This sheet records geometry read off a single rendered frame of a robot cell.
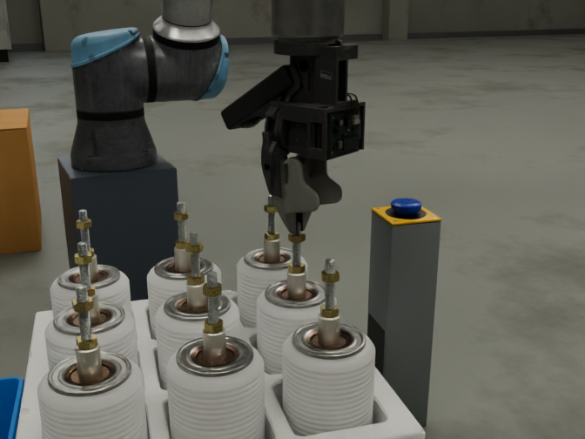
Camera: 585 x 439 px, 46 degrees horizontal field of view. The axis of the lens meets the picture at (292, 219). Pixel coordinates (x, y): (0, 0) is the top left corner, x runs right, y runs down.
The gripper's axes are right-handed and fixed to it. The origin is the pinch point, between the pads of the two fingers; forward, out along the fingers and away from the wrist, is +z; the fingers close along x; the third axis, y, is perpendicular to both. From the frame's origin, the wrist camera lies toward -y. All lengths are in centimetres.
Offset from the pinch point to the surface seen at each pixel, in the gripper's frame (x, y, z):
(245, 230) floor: 65, -70, 34
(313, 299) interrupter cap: -0.2, 3.4, 8.9
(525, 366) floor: 45, 13, 34
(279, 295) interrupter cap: -1.9, -0.5, 9.0
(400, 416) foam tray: -4.2, 17.8, 16.3
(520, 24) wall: 973, -371, 19
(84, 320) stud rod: -26.4, -2.5, 3.5
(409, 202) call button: 18.4, 4.6, 1.3
